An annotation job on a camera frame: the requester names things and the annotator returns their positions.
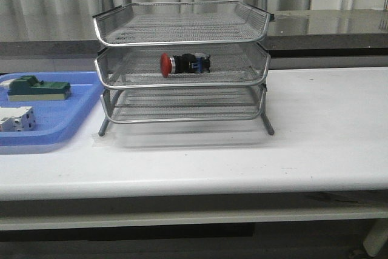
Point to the red emergency stop button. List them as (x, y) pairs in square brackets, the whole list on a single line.
[(185, 63)]

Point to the mesh tray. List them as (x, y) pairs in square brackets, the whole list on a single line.
[(173, 23), (232, 64), (131, 106)]

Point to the blue plastic tray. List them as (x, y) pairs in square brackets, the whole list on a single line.
[(56, 121)]

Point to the green terminal block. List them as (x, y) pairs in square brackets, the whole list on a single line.
[(30, 88)]

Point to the white circuit breaker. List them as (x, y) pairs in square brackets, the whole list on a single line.
[(17, 119)]

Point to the grey stone counter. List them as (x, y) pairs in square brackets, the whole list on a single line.
[(293, 33)]

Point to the white table leg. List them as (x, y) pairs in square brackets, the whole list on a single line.
[(376, 238)]

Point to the grey metal rack frame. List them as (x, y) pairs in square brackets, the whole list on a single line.
[(263, 113)]

